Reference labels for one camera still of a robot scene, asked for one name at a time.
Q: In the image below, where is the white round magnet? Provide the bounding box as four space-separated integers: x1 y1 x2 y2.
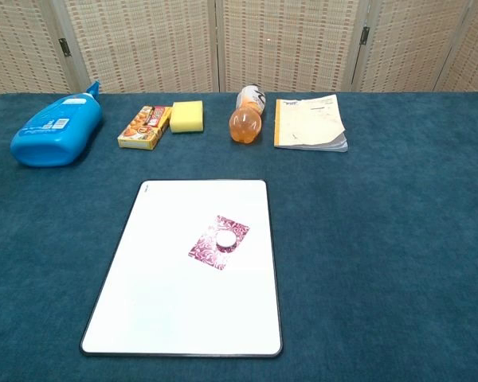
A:
215 231 237 248

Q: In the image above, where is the pink patterned card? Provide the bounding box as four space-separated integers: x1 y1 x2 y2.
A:
187 215 251 271

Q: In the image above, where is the worn notebook with orange spine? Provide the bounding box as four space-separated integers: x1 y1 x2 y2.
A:
273 94 349 154

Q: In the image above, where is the orange drink bottle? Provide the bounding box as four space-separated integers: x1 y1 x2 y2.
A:
228 84 267 144

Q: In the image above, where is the yellow sponge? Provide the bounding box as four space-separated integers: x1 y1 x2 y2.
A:
169 100 205 134

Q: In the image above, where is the yellow curry box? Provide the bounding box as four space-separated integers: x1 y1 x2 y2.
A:
117 105 173 151

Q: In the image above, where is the white board with black rim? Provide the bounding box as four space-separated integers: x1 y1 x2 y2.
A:
80 179 284 358

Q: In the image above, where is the teal tablecloth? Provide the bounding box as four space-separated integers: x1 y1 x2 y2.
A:
0 92 478 382

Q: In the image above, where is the woven folding screen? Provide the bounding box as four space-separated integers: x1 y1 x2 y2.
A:
0 0 478 99

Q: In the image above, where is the blue detergent pump bottle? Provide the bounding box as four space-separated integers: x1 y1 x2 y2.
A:
10 80 104 168

